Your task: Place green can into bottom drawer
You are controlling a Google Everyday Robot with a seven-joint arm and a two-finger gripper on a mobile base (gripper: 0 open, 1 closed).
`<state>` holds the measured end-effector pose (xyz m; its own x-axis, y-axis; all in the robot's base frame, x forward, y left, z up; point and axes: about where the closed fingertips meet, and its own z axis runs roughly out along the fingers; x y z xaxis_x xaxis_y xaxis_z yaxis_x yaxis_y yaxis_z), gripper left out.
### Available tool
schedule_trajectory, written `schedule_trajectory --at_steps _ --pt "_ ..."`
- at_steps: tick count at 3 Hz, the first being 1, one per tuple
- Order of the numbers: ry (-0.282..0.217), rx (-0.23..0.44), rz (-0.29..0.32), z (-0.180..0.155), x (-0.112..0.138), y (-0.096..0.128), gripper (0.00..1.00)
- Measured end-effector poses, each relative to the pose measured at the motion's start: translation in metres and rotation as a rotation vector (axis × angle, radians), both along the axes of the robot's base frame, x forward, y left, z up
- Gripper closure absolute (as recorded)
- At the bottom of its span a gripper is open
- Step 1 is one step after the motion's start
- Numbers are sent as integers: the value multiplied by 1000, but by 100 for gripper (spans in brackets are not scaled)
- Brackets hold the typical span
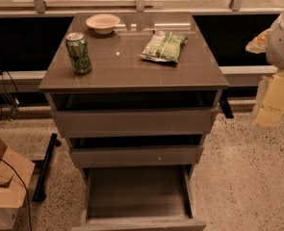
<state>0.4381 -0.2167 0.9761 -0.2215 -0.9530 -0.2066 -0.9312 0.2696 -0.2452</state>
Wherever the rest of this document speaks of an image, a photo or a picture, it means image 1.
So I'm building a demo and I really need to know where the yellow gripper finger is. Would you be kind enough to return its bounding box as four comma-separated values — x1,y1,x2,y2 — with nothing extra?
245,29,271,54
254,70,284,128

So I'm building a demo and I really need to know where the green soda can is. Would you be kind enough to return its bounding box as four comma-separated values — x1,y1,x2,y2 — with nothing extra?
65,32,91,74

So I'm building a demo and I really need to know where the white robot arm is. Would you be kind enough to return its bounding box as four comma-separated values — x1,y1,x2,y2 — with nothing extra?
245,11,284,130

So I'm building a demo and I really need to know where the grey top drawer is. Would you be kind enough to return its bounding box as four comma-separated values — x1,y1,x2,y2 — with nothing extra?
52,109,218,139

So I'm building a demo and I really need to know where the grey drawer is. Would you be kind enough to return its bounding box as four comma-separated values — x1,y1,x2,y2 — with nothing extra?
70,146,203,168
52,109,218,139
71,166,206,231

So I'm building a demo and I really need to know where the grey middle drawer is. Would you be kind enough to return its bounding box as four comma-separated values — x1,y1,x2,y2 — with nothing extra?
70,146,203,168

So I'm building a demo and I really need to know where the grey drawer cabinet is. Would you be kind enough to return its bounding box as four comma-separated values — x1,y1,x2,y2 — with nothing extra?
38,12,229,231

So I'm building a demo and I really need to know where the grey bottom drawer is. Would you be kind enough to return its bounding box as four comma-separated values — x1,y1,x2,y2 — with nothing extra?
71,166,206,231

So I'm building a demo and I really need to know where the green chip bag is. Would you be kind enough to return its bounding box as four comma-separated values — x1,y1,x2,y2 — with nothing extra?
140,31,188,63

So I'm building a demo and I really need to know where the white paper bowl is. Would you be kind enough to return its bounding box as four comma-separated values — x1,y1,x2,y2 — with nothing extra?
86,13,120,35

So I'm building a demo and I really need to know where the black metal stand leg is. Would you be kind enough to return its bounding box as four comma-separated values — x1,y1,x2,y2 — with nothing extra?
32,134,61,202

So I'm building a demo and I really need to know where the brown cardboard box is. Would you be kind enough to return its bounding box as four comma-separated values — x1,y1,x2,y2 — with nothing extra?
0,138,35,230

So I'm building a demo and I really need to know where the black cable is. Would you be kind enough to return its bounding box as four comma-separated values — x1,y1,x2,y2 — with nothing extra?
0,142,34,231

